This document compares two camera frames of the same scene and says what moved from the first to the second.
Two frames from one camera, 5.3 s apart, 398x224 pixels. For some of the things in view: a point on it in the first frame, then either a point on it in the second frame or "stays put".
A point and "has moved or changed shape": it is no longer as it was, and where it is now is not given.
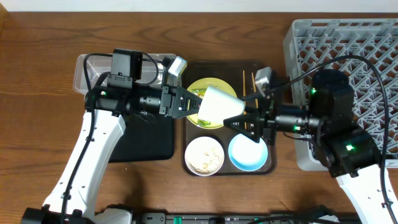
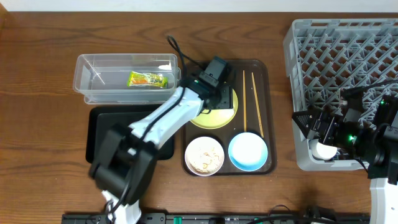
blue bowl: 247,154 stays put
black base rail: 248,218 stays put
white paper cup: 218,104 has moved or changed shape
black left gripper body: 166,101 -> 224,97
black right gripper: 266,122 -> 333,118
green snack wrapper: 200,93 -> 149,79
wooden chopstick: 244,90 stays put
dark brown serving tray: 209,147 stays put
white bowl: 204,156 stays put
